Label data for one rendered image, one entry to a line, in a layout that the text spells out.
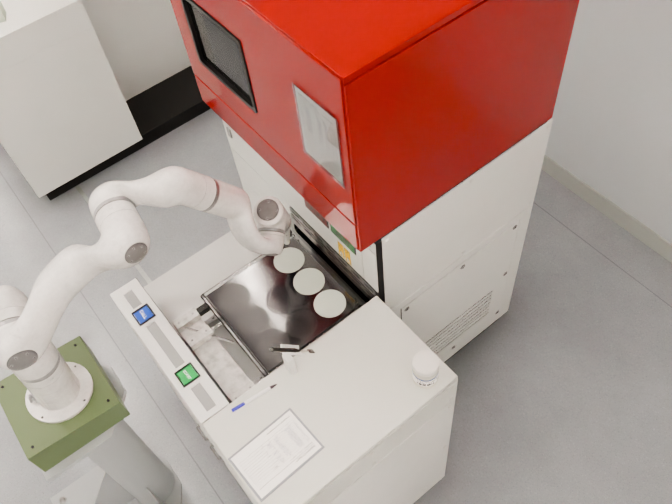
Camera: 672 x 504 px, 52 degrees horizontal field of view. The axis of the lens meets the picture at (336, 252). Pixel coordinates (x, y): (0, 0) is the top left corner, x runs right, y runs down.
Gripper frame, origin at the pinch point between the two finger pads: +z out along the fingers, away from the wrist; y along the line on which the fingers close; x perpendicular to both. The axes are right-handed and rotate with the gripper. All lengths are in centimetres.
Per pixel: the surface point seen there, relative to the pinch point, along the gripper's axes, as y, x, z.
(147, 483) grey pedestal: 84, -58, 43
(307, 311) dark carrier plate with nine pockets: 25.3, 7.2, -2.7
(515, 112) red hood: -26, 68, -30
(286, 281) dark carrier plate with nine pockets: 15.3, -0.2, 1.9
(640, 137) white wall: -53, 138, 74
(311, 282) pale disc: 15.8, 7.8, 1.7
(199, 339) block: 33.8, -25.1, -7.6
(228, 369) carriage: 42.8, -15.7, -8.8
